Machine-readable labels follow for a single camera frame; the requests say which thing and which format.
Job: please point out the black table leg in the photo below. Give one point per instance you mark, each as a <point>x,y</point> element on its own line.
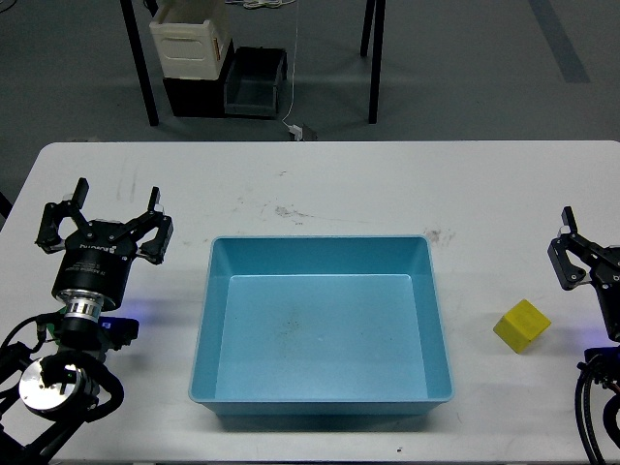
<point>366,27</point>
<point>133,34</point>
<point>376,42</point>

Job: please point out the cream plastic container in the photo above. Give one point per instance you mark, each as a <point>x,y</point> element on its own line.
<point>192,38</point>

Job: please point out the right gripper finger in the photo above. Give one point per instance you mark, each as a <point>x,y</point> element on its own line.
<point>571,242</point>

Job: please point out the white power adapter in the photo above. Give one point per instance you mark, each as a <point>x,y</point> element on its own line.
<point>295,132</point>

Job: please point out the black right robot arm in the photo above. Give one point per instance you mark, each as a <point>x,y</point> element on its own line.
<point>578,261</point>

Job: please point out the black table leg right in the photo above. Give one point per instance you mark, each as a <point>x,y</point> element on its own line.
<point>376,42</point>

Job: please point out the black table leg left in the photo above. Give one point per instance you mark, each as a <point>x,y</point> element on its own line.
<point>133,34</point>

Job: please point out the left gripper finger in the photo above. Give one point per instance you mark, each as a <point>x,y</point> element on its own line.
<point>48,238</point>
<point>146,236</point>

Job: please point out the yellow block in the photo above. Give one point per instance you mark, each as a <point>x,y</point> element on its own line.
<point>521,326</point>

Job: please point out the blue plastic box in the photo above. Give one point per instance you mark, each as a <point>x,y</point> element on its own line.
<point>321,325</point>

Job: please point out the dark grey bin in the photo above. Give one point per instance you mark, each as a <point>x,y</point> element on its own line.
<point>254,82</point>

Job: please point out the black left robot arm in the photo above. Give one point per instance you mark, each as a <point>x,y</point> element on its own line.
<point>63,377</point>

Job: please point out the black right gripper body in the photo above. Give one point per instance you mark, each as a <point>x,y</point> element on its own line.
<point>604,275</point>

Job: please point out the black crate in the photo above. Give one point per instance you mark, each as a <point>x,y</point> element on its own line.
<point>202,98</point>

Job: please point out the black table leg far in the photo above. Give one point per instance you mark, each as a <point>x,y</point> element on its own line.
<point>366,27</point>

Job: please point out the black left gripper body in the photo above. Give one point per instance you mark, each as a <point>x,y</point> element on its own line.
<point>100,264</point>

